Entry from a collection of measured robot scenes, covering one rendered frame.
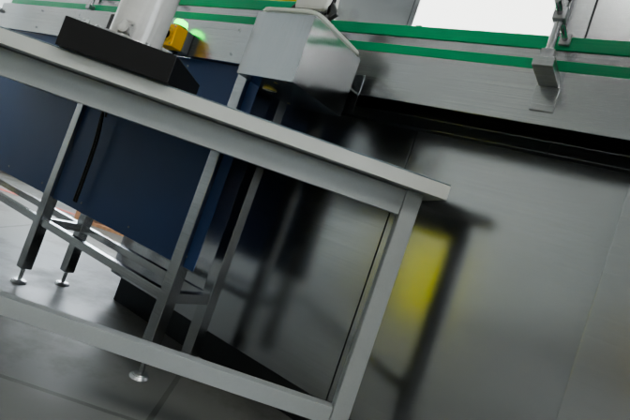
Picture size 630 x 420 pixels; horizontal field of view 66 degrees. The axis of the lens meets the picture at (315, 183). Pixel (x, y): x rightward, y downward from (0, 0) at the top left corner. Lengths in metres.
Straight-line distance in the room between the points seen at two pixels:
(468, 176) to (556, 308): 0.38
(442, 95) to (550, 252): 0.45
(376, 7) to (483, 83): 0.57
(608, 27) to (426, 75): 0.47
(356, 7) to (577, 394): 1.25
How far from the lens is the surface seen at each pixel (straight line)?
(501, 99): 1.18
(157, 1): 1.24
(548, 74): 1.11
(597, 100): 1.15
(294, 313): 1.53
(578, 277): 1.28
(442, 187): 1.10
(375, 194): 1.12
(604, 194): 1.31
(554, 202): 1.31
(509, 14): 1.48
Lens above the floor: 0.60
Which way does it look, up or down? 3 degrees up
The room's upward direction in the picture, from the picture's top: 19 degrees clockwise
